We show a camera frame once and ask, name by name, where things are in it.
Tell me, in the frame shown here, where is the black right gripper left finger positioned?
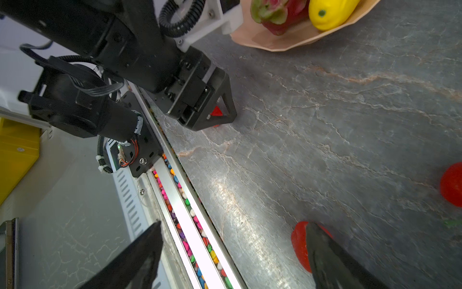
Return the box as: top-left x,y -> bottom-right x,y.
81,221 -> 163,289

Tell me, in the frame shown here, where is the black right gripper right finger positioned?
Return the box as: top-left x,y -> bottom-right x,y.
306,223 -> 387,289

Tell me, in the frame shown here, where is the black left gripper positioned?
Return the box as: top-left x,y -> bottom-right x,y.
144,47 -> 237,131

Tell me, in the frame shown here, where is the red fake strawberry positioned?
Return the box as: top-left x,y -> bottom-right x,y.
291,221 -> 333,274
440,162 -> 462,207

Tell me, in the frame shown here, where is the pink fake dragon fruit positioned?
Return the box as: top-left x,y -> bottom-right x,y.
250,0 -> 310,36

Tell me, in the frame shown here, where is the yellow fake mango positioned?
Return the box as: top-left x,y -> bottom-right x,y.
309,0 -> 360,31

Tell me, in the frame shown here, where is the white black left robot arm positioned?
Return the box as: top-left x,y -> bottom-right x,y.
1,1 -> 243,177

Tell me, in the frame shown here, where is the pink scalloped fruit bowl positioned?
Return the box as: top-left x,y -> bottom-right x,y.
231,0 -> 380,52

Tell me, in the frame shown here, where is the yellow box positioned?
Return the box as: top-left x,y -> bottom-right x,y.
1,118 -> 41,202

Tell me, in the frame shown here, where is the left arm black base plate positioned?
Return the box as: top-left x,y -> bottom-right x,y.
105,90 -> 164,178

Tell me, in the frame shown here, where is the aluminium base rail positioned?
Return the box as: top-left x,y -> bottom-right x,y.
113,83 -> 246,289

